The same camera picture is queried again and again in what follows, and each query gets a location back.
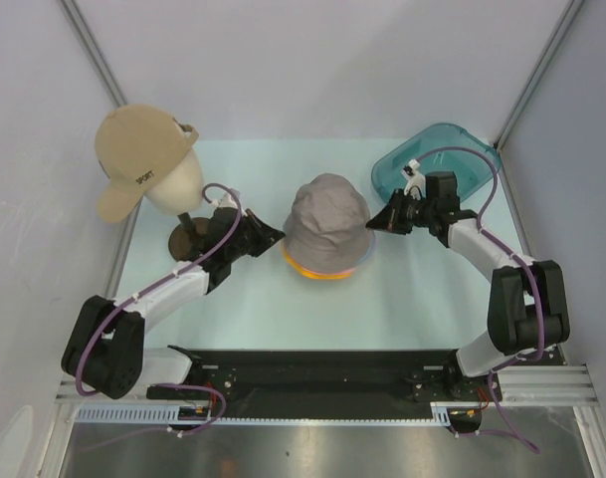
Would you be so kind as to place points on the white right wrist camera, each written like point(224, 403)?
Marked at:
point(415, 180)

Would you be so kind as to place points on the aluminium frame rail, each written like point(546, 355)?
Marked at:
point(539, 385)

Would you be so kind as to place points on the white slotted cable duct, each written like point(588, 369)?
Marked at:
point(177, 415)

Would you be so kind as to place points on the aluminium corner rail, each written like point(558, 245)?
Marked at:
point(92, 49)
point(551, 48)

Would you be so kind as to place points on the aluminium corner rail right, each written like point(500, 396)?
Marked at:
point(551, 48)

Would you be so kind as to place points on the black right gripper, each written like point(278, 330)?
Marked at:
point(388, 220)

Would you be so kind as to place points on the yellow bucket hat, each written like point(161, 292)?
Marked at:
point(309, 274)

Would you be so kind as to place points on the teal plastic bin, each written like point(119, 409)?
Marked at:
point(439, 147)

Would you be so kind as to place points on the tan baseball cap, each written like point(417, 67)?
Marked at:
point(137, 146)

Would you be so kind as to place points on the grey hat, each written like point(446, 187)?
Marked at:
point(325, 230)

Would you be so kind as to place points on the teal hat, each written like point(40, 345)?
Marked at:
point(369, 250)

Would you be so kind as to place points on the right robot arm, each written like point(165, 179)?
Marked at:
point(527, 311)

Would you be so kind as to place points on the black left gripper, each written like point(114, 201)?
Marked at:
point(266, 236)

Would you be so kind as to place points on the aluminium corner rail left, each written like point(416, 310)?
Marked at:
point(92, 49)

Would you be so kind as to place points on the cream mannequin head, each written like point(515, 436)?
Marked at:
point(181, 190)

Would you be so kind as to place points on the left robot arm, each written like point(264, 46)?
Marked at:
point(106, 348)

